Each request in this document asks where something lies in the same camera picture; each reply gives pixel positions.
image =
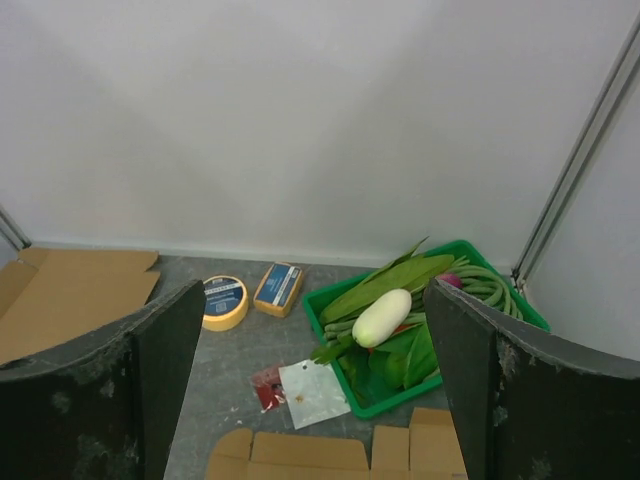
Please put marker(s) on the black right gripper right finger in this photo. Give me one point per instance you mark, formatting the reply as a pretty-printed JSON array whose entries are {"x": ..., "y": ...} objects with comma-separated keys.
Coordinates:
[{"x": 527, "y": 404}]

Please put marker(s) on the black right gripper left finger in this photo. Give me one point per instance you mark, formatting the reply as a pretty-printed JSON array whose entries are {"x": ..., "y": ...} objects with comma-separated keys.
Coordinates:
[{"x": 106, "y": 404}]

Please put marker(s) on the brown cardboard box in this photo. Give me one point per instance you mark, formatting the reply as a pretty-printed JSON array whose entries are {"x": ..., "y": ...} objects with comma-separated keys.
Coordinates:
[{"x": 427, "y": 449}]

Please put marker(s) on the flat cardboard sheet on left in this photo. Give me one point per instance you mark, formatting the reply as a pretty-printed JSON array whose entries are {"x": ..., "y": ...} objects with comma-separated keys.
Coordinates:
[{"x": 51, "y": 296}]

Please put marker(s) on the green long beans bundle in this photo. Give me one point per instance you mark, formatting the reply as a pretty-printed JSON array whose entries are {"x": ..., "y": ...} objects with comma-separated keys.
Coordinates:
[{"x": 490, "y": 287}]

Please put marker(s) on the purple onion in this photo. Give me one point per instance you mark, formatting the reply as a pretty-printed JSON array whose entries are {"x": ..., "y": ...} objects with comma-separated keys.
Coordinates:
[{"x": 451, "y": 279}]

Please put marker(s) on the yellow tape roll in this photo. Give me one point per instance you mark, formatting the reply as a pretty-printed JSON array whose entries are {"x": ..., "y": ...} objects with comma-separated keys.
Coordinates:
[{"x": 226, "y": 303}]

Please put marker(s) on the red packet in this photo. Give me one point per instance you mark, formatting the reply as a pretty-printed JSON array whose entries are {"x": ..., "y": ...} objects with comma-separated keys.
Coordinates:
[{"x": 268, "y": 388}]

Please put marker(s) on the green plastic tray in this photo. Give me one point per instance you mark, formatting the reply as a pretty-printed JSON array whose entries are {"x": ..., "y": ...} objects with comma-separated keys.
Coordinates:
[{"x": 375, "y": 398}]

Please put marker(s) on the yellow sponge block blue label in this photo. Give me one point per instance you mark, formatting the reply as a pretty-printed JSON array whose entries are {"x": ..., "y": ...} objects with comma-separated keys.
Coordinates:
[{"x": 278, "y": 290}]

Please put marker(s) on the clear plastic bag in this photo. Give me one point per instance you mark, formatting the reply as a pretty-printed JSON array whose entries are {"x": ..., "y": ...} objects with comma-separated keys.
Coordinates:
[{"x": 313, "y": 393}]

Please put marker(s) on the aluminium frame post left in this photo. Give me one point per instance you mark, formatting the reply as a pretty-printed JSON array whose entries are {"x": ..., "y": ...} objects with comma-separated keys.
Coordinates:
[{"x": 12, "y": 233}]

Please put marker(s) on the aluminium frame post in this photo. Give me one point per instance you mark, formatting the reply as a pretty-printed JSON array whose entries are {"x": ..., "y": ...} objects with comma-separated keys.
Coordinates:
[
  {"x": 12, "y": 233},
  {"x": 612, "y": 94}
]

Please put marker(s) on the aluminium frame post right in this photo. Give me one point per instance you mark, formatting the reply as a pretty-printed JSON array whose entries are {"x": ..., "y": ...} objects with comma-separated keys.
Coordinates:
[{"x": 612, "y": 94}]

